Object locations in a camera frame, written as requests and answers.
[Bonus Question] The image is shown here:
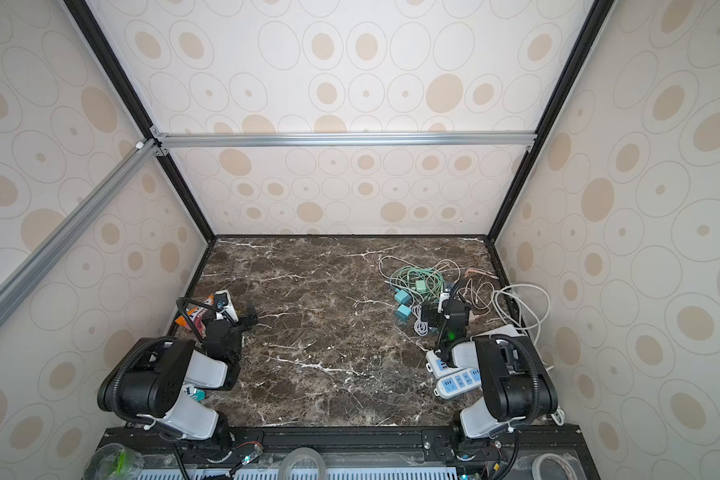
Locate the teal snack bag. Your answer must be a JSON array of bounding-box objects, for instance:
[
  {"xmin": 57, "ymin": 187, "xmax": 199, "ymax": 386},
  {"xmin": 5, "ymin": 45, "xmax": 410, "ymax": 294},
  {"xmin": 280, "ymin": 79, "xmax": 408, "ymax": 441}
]
[{"xmin": 183, "ymin": 385, "xmax": 206, "ymax": 402}]

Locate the left diagonal aluminium bar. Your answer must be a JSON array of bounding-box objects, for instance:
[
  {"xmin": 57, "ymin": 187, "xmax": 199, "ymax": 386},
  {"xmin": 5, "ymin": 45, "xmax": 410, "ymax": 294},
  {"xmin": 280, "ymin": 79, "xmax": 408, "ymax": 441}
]
[{"xmin": 0, "ymin": 139, "xmax": 158, "ymax": 328}]

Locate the orange snack bag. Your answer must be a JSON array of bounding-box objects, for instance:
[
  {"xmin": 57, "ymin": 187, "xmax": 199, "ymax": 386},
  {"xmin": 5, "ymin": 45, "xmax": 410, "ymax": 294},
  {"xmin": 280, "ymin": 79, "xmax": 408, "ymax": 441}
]
[{"xmin": 174, "ymin": 306, "xmax": 213, "ymax": 337}]

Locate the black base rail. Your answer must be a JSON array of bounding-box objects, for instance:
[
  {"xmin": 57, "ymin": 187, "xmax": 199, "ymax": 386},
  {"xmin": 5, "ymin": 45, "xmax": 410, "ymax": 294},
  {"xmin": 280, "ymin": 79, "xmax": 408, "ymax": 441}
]
[{"xmin": 96, "ymin": 425, "xmax": 599, "ymax": 479}]

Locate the white multicolour power strip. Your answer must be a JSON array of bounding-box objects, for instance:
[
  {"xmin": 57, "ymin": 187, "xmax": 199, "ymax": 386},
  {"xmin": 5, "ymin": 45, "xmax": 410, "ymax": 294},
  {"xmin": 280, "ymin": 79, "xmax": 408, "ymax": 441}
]
[{"xmin": 425, "ymin": 324, "xmax": 523, "ymax": 379}]

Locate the tape roll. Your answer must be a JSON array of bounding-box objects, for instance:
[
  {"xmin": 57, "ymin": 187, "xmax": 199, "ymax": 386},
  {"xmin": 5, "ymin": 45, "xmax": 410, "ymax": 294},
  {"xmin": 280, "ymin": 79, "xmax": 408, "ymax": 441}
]
[{"xmin": 531, "ymin": 453, "xmax": 578, "ymax": 480}]

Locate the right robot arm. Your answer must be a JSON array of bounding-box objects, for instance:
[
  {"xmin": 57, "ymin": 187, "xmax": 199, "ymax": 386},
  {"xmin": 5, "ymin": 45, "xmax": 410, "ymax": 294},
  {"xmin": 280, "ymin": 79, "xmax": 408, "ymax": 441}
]
[{"xmin": 426, "ymin": 294, "xmax": 564, "ymax": 440}]

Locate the teal charger plug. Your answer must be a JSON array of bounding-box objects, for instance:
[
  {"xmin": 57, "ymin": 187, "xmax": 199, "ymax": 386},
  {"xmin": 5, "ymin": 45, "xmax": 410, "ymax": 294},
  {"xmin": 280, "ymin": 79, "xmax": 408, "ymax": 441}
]
[{"xmin": 394, "ymin": 290, "xmax": 412, "ymax": 305}]

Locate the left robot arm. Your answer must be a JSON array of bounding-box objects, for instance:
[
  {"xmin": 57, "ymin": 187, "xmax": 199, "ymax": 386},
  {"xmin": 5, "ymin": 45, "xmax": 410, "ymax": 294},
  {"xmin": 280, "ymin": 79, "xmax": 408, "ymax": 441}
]
[{"xmin": 97, "ymin": 290, "xmax": 258, "ymax": 449}]

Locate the clear plastic cup green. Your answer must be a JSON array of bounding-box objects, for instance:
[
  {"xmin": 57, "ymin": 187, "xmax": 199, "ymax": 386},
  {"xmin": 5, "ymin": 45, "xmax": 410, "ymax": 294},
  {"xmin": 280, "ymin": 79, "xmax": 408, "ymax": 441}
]
[{"xmin": 83, "ymin": 443, "xmax": 145, "ymax": 480}]

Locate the white blue power strip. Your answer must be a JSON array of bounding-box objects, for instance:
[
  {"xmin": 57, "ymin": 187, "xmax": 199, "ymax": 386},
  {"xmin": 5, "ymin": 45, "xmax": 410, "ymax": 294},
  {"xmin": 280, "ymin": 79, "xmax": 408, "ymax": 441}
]
[{"xmin": 434, "ymin": 369, "xmax": 481, "ymax": 399}]

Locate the horizontal aluminium bar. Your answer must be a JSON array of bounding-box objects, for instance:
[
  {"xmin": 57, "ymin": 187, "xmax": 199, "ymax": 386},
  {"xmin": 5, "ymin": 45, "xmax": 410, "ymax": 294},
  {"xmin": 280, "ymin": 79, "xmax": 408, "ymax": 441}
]
[{"xmin": 151, "ymin": 131, "xmax": 537, "ymax": 148}]

